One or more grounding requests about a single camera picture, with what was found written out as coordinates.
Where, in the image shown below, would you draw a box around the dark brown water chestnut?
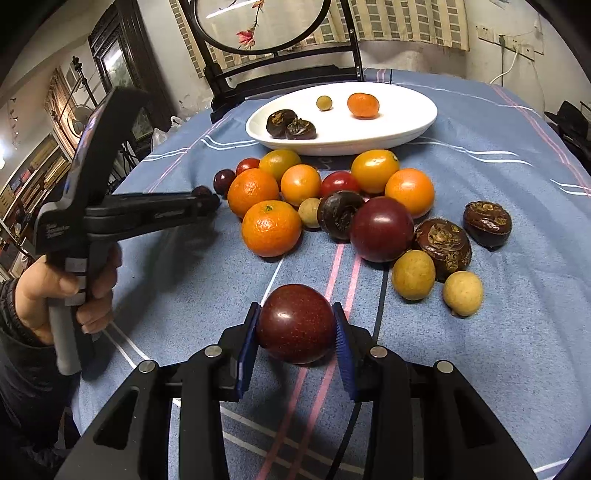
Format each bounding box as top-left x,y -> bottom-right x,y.
464,200 -> 513,250
414,218 -> 472,282
266,109 -> 298,139
317,191 -> 365,241
285,119 -> 317,140

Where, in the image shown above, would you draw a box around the smooth round orange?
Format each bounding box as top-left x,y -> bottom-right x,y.
385,168 -> 435,219

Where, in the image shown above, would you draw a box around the wall power sockets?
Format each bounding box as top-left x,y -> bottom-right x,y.
478,23 -> 536,61

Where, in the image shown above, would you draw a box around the dark wooden chair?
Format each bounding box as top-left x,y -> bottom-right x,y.
178,0 -> 365,123

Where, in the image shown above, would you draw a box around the person's left forearm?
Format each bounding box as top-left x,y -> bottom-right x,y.
0,277 -> 95,480

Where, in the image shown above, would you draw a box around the dark framed mirror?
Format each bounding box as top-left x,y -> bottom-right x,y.
88,0 -> 172,136

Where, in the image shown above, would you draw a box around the dark red plum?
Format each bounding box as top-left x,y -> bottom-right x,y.
349,196 -> 415,263
256,284 -> 337,365

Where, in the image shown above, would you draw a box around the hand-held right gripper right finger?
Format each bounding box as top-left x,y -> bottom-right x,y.
331,302 -> 539,480

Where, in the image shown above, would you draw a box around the black bag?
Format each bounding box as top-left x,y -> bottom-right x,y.
545,100 -> 591,158

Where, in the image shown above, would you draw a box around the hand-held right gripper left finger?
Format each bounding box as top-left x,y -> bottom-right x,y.
53,302 -> 262,480

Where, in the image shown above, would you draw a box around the person's left hand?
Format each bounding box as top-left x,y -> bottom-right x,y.
16,244 -> 123,345

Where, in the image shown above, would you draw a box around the white power cable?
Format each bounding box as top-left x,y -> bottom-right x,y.
489,46 -> 520,86

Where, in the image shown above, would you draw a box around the white oval plate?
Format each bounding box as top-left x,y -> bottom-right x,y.
245,83 -> 438,157

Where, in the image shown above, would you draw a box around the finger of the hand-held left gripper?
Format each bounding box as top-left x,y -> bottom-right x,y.
85,210 -> 209,232
99,193 -> 221,211

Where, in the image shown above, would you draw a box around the oval yellow-orange tomato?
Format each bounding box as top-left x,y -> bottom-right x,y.
351,150 -> 400,195

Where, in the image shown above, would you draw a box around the white plastic bag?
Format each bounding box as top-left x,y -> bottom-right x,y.
150,115 -> 185,154

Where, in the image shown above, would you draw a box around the dark red cherry tomato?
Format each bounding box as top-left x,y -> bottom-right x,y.
213,169 -> 237,195
191,185 -> 220,210

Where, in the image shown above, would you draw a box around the round orange tomato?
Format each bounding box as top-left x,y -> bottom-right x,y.
280,164 -> 322,207

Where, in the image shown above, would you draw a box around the yellow-green tomato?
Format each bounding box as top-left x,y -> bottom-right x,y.
259,149 -> 302,182

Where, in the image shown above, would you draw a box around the checked curtain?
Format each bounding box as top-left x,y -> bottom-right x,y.
168,0 -> 469,77

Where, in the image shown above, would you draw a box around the cluttered bookshelf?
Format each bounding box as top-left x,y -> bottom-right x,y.
0,134 -> 70,278

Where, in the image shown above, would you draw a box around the black tripod stand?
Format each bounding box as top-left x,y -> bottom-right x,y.
69,55 -> 100,108

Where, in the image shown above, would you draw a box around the small orange tangerine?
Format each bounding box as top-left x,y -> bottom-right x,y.
347,93 -> 380,120

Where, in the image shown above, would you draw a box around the standing fan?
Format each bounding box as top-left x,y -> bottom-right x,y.
67,105 -> 95,136

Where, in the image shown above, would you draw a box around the blue striped tablecloth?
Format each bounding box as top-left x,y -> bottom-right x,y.
71,68 -> 591,480

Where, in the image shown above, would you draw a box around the black cable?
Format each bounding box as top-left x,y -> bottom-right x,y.
325,401 -> 361,480

